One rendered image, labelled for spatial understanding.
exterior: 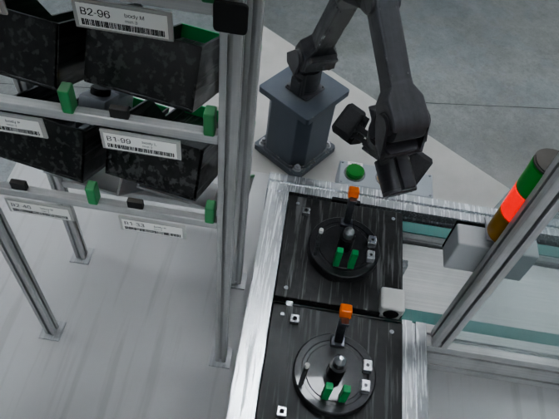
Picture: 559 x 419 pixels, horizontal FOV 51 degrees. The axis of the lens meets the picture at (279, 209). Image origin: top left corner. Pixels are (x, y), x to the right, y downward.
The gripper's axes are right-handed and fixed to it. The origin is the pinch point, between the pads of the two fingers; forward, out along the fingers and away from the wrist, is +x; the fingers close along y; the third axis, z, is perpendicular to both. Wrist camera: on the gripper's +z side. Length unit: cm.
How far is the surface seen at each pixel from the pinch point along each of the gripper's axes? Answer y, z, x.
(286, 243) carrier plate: 3.9, -25.0, 2.8
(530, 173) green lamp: -18.9, 2.2, -36.0
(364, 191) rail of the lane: -1.9, -6.6, 14.8
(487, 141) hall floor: -28, 62, 171
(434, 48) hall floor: 21, 97, 204
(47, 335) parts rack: 29, -66, -6
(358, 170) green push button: 2.0, -3.7, 16.1
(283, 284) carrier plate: -0.7, -31.3, -2.3
